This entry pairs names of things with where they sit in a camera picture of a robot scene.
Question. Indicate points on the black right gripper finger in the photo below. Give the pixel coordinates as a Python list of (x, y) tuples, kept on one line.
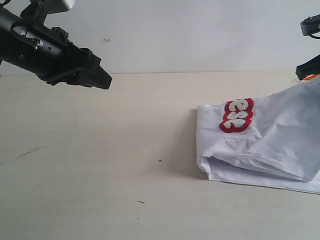
[(310, 68)]

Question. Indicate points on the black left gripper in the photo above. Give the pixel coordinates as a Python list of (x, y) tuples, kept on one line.
[(55, 60)]

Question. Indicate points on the white t-shirt with red lettering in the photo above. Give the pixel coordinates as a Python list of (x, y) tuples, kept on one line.
[(270, 141)]

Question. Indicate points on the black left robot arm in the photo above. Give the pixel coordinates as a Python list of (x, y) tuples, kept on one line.
[(16, 39)]

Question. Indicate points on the orange clothing tag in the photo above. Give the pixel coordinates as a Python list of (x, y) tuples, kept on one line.
[(309, 77)]

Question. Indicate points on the small white wall fixture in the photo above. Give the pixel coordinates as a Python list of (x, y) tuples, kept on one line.
[(107, 39)]

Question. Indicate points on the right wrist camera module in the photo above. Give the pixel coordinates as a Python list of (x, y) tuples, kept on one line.
[(310, 25)]

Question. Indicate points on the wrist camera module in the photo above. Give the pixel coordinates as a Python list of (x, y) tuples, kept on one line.
[(47, 7), (310, 25)]

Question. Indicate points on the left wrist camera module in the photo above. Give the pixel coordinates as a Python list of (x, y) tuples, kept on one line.
[(47, 7)]

